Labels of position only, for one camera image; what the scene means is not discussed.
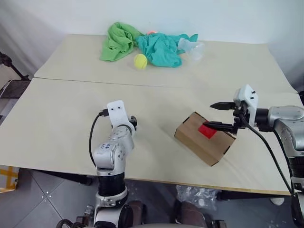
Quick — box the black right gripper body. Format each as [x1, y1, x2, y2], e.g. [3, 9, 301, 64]
[230, 101, 250, 136]

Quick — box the white and yellow carton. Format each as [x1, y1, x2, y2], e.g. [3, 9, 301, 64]
[0, 166, 19, 192]

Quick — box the brown cardboard box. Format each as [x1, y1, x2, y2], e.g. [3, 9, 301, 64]
[174, 111, 237, 167]

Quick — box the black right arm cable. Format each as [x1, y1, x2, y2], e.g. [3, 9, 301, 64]
[238, 114, 294, 196]

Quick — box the red tape strip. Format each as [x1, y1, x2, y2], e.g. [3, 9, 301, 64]
[198, 122, 218, 140]

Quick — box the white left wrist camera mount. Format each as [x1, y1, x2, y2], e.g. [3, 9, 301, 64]
[106, 100, 133, 133]

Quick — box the black table frame bar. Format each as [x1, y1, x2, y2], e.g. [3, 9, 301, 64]
[217, 190, 292, 203]

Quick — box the clear plastic cup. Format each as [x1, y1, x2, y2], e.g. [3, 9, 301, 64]
[177, 38, 206, 63]

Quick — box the light green cloth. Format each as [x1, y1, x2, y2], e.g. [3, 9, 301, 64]
[99, 21, 144, 62]

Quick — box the clear plastic bag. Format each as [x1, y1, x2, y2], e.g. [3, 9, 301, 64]
[175, 185, 218, 211]

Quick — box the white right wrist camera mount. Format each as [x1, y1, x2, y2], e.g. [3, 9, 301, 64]
[232, 84, 259, 126]

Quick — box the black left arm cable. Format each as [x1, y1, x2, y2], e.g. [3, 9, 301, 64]
[88, 109, 109, 168]

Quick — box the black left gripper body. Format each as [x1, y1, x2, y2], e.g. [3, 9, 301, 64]
[129, 115, 139, 132]

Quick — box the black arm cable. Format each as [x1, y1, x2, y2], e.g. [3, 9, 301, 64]
[88, 109, 109, 168]
[238, 114, 294, 196]

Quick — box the dark brown rounded shape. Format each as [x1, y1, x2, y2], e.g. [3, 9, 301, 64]
[174, 199, 207, 228]
[129, 200, 147, 225]

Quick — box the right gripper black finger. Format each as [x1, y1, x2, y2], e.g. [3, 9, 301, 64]
[202, 121, 235, 133]
[210, 102, 236, 111]

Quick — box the yellow tennis ball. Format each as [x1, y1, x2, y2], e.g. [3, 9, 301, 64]
[133, 53, 148, 70]

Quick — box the teal cloth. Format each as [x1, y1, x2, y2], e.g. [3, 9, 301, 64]
[135, 32, 199, 68]

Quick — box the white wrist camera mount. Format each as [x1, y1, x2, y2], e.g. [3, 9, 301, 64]
[106, 100, 133, 133]
[232, 84, 259, 126]

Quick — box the black tripod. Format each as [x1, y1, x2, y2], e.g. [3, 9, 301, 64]
[0, 51, 30, 80]

